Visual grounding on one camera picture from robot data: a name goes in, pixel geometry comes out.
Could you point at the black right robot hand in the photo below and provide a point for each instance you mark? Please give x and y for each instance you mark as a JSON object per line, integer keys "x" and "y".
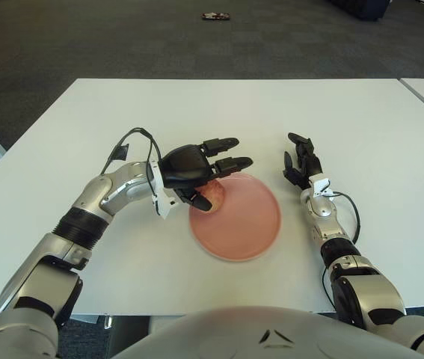
{"x": 305, "y": 164}

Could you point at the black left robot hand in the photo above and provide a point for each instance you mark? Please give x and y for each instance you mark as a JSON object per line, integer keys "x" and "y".
{"x": 187, "y": 168}

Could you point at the red yellow apple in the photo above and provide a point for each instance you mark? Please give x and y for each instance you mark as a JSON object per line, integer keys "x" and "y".
{"x": 215, "y": 194}

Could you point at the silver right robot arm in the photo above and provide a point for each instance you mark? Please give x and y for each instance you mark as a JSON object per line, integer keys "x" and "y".
{"x": 368, "y": 291}

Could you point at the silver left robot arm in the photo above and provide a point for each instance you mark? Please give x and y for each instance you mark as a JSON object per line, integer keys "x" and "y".
{"x": 77, "y": 239}

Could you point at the pink round plate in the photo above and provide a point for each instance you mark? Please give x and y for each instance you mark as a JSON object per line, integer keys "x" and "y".
{"x": 241, "y": 224}

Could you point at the small dark floor object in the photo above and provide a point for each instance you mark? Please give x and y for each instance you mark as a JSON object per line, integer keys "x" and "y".
{"x": 216, "y": 16}

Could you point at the dark blue bulky object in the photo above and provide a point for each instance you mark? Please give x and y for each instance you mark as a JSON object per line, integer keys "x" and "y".
{"x": 368, "y": 9}

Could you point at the grey robot torso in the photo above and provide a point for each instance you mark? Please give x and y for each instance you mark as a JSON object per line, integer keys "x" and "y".
{"x": 215, "y": 336}

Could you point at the dark table leg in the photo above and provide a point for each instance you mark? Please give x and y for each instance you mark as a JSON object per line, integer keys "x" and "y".
{"x": 129, "y": 333}

